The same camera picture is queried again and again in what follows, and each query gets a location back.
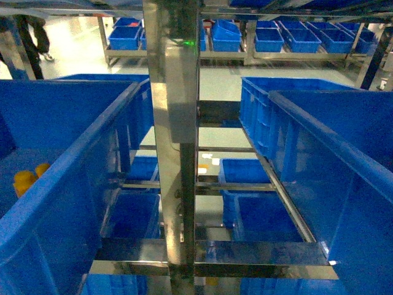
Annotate steel central rack post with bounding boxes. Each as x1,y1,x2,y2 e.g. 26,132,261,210
142,1,200,294

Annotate blue bin behind left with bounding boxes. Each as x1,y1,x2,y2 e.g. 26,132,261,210
55,74,154,150

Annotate person legs dark trousers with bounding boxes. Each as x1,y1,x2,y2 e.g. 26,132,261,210
1,15,55,80

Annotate steel front cross beam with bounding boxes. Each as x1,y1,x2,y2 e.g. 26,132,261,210
90,238,338,280

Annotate lower right blue bin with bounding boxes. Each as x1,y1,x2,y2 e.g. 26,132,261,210
218,158,303,242

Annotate lower left blue bin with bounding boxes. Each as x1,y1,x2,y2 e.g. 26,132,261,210
101,156,160,239

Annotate large blue bin left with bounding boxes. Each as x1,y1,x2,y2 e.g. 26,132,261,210
1,80,142,294

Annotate large blue bin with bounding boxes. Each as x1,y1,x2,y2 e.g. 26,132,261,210
267,90,392,294
1,80,142,294

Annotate yellow toy building block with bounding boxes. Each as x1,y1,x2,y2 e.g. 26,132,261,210
13,163,50,198

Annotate large blue bin right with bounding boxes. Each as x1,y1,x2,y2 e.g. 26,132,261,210
267,90,392,294

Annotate far steel bin rack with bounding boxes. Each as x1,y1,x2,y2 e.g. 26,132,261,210
98,17,377,65

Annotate blue bin behind right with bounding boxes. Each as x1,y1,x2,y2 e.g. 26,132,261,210
239,77,355,157

